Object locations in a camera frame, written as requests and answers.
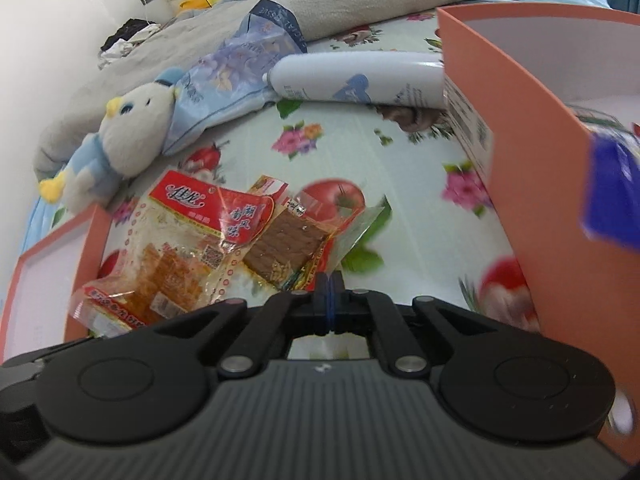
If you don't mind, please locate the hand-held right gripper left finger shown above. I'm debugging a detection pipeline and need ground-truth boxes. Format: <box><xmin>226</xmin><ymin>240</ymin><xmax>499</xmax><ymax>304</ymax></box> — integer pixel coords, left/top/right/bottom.
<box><xmin>145</xmin><ymin>270</ymin><xmax>329</xmax><ymax>379</ymax></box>

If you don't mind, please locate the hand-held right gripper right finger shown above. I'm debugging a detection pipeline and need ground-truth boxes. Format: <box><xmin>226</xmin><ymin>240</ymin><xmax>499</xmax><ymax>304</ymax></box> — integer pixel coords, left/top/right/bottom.
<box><xmin>326</xmin><ymin>270</ymin><xmax>501</xmax><ymax>378</ymax></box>

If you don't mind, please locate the green brown dried tofu packet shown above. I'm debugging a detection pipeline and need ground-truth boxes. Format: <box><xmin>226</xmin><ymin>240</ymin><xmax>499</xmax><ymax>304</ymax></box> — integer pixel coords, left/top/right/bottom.
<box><xmin>242</xmin><ymin>175</ymin><xmax>393</xmax><ymax>293</ymax></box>

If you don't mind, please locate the orange cardboard box lid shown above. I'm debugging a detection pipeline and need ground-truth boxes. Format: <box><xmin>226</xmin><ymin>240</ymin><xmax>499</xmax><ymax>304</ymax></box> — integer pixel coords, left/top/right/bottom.
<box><xmin>0</xmin><ymin>204</ymin><xmax>113</xmax><ymax>361</ymax></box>

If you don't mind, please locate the large red clear snack packet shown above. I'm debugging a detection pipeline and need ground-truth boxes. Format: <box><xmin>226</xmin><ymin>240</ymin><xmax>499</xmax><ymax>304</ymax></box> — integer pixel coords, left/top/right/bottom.
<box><xmin>70</xmin><ymin>170</ymin><xmax>278</xmax><ymax>338</ymax></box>

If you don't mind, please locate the orange cardboard box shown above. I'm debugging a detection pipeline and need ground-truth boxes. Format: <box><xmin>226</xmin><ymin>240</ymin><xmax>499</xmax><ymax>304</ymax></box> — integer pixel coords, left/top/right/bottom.
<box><xmin>435</xmin><ymin>2</ymin><xmax>640</xmax><ymax>356</ymax></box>

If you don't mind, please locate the blue snack packet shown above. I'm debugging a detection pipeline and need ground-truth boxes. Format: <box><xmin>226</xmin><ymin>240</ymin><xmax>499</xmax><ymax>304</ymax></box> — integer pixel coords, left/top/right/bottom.
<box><xmin>579</xmin><ymin>130</ymin><xmax>640</xmax><ymax>251</ymax></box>

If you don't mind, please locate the floral bed sheet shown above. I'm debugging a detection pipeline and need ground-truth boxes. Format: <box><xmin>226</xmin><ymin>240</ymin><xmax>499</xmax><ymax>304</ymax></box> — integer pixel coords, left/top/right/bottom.
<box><xmin>20</xmin><ymin>0</ymin><xmax>611</xmax><ymax>361</ymax></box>

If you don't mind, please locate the white spray bottle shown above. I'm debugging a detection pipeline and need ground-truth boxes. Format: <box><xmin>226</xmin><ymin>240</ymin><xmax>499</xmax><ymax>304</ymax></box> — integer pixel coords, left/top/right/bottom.
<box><xmin>264</xmin><ymin>52</ymin><xmax>448</xmax><ymax>111</ymax></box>

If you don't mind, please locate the blue floral tissue pack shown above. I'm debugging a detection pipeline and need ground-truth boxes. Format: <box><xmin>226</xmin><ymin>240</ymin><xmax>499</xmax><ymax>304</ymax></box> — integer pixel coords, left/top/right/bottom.
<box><xmin>162</xmin><ymin>0</ymin><xmax>308</xmax><ymax>156</ymax></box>

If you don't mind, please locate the white blue plush toy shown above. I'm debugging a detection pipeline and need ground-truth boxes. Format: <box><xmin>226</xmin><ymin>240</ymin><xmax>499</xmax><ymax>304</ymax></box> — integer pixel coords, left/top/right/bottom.
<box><xmin>37</xmin><ymin>66</ymin><xmax>183</xmax><ymax>218</ymax></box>

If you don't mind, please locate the grey duvet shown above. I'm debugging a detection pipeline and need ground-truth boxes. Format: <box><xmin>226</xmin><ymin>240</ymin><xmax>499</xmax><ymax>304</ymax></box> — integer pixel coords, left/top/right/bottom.
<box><xmin>32</xmin><ymin>0</ymin><xmax>581</xmax><ymax>181</ymax></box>

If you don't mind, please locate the pile of clothes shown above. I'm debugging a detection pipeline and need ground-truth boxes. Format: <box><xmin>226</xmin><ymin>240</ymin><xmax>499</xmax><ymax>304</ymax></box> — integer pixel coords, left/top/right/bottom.
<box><xmin>97</xmin><ymin>19</ymin><xmax>166</xmax><ymax>68</ymax></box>

